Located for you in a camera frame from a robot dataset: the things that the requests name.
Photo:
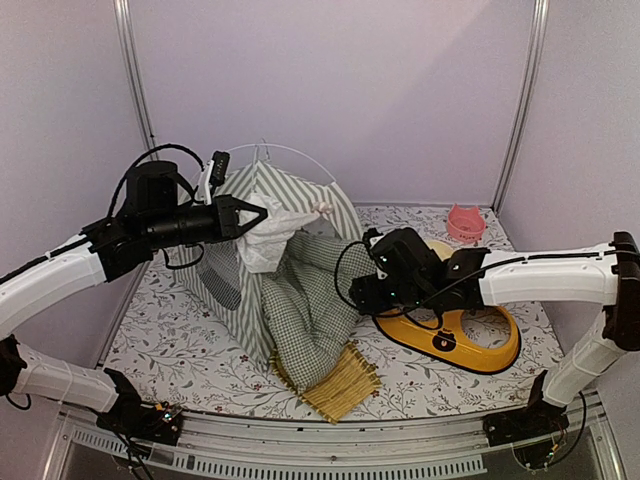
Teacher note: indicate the striped green white pet tent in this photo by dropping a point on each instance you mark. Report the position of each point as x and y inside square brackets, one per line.
[227, 277]

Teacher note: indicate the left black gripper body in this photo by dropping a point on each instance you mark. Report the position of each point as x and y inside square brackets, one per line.
[168, 229]

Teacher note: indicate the pink cat-ear pet bowl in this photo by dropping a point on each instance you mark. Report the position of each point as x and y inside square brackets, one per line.
[465, 224]

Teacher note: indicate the aluminium frame post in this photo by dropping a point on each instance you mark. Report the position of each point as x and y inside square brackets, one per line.
[531, 69]
[125, 31]

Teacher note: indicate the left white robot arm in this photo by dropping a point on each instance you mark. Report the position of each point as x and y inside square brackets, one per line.
[38, 285]

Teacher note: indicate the right aluminium frame post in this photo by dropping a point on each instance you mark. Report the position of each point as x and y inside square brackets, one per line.
[531, 69]

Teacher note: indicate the front aluminium rail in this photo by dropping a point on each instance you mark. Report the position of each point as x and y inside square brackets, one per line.
[452, 447]

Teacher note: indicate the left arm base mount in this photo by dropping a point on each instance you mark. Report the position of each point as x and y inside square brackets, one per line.
[133, 418]

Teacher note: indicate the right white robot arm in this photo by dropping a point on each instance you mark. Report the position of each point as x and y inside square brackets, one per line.
[606, 274]

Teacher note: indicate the checkered grey cushion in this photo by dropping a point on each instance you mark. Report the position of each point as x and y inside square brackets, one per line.
[306, 307]

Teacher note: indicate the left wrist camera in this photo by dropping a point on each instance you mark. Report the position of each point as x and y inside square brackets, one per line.
[213, 176]

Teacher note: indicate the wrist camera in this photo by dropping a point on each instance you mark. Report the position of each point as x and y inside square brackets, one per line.
[370, 238]
[213, 176]

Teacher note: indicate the woven bamboo tray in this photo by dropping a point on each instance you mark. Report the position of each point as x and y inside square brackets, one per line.
[349, 384]

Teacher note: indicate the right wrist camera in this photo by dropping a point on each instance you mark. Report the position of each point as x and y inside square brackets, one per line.
[370, 238]

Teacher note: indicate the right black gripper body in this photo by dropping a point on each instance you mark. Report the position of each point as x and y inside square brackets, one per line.
[406, 296]

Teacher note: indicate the cream ceramic pet bowl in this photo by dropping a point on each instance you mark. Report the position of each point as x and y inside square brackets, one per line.
[443, 250]

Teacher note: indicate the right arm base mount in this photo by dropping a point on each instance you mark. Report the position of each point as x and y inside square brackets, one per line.
[536, 419]

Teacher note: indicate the yellow double bowl holder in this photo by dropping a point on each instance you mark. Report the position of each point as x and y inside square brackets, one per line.
[443, 338]

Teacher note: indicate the left aluminium frame post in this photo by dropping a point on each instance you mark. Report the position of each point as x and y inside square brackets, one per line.
[125, 31]

